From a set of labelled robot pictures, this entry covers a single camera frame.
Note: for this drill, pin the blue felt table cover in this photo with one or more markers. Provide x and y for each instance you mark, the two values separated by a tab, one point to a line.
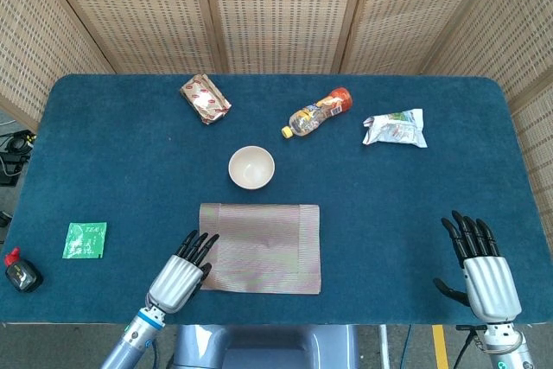
129	161

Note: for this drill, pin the bamboo screen panel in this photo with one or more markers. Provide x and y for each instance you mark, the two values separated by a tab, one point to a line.
34	40
510	27
540	148
281	10
142	10
410	10

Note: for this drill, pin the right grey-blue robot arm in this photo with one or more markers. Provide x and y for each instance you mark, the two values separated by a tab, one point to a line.
505	347

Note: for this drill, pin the brown woven placemat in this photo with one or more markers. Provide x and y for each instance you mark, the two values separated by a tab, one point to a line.
268	248

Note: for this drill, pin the green tea packet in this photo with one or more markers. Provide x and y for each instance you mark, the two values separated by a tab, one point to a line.
84	241

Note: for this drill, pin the white bowl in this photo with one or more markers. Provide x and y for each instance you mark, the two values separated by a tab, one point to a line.
251	166

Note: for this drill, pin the small black bottle red cap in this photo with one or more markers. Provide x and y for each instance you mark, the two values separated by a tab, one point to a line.
21	276

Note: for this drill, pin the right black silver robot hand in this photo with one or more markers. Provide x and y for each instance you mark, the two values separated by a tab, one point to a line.
490	287

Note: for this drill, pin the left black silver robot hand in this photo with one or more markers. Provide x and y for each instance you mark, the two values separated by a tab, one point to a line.
175	282

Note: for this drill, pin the white table leg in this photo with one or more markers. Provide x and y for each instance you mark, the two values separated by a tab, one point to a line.
383	347

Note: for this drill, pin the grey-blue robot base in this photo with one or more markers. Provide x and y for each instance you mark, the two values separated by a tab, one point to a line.
259	347

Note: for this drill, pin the plastic bottle orange label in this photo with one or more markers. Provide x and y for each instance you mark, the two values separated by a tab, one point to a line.
315	112

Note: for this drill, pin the gold crumpled snack wrapper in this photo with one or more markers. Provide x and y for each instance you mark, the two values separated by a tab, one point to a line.
205	99

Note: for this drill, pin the white crumpled snack bag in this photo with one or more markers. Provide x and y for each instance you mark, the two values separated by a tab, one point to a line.
395	129

